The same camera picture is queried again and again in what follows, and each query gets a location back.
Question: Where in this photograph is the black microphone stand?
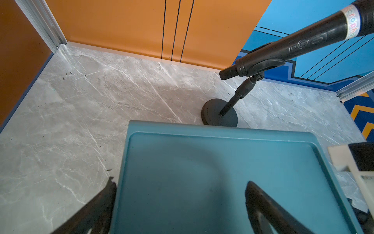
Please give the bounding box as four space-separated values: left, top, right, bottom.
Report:
201 58 285 127

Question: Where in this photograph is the black microphone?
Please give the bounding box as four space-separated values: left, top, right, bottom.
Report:
219 1 374 80

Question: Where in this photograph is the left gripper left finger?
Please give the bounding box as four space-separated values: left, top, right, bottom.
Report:
53 176 117 234

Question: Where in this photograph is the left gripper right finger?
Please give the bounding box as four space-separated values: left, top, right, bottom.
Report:
245 181 312 234

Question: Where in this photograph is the teal drawer cabinet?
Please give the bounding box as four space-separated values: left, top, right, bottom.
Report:
110 121 362 234

